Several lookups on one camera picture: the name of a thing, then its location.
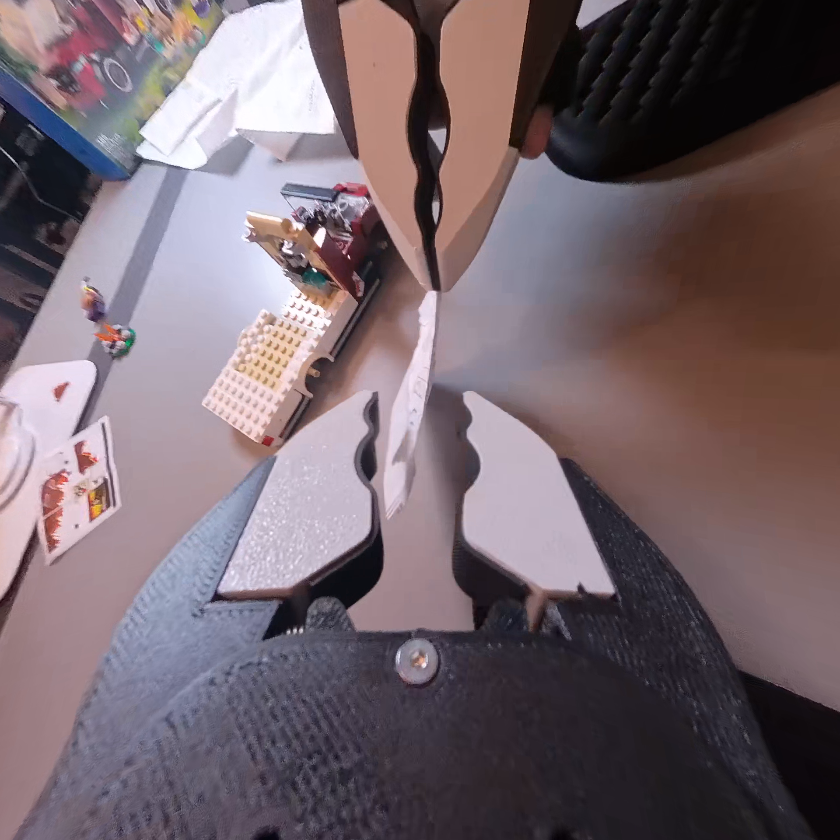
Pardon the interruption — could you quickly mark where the toy brick camper van model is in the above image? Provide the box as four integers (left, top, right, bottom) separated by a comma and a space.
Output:
202, 182, 385, 448

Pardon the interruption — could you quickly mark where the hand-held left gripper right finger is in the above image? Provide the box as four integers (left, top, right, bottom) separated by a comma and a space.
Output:
454, 390, 618, 601

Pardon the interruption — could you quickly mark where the person's right hand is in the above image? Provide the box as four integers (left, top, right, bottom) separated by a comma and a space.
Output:
521, 107, 554, 160

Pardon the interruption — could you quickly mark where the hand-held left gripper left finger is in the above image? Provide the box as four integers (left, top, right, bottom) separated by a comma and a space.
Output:
215, 390, 383, 603

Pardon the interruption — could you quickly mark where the colourful toy set box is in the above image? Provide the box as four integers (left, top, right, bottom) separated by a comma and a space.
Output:
0, 0, 227, 181

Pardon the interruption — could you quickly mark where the toy brick campfire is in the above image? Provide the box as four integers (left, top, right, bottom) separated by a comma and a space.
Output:
95, 323, 137, 357

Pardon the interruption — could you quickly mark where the grey desk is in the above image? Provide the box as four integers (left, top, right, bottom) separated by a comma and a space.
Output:
0, 125, 631, 840

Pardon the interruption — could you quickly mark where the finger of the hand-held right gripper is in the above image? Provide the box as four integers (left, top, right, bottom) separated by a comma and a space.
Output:
338, 0, 437, 291
433, 0, 531, 294

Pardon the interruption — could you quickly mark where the black chair armrest pad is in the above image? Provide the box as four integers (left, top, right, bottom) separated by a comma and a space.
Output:
545, 0, 840, 183

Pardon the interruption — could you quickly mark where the large white printed paper bag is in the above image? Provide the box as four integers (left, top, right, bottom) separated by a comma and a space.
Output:
382, 292, 439, 519

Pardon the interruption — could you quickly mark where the printed sticker sheet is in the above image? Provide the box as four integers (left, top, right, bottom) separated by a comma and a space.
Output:
36, 416, 122, 565

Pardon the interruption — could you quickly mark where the white desk stand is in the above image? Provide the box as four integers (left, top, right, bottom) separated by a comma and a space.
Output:
0, 360, 99, 595

